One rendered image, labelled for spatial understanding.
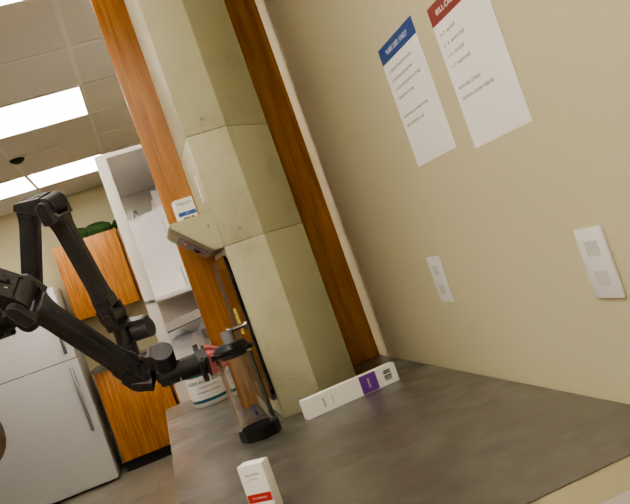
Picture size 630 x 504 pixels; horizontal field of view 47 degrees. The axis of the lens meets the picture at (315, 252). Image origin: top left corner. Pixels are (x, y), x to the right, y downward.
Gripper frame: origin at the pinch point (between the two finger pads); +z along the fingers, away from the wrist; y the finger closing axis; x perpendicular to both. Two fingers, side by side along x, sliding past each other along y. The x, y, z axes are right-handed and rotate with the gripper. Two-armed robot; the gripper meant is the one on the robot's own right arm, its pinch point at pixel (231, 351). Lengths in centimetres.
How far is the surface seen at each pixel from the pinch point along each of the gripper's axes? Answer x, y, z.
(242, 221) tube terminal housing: -32.3, 5.3, 12.6
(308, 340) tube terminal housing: 0.8, -6.9, 19.7
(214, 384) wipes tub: 37, 50, -3
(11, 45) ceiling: -80, 192, -35
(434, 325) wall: 1, -22, 49
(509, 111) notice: -62, -69, 47
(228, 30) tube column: -77, 37, 28
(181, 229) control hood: -34.6, 6.6, -3.0
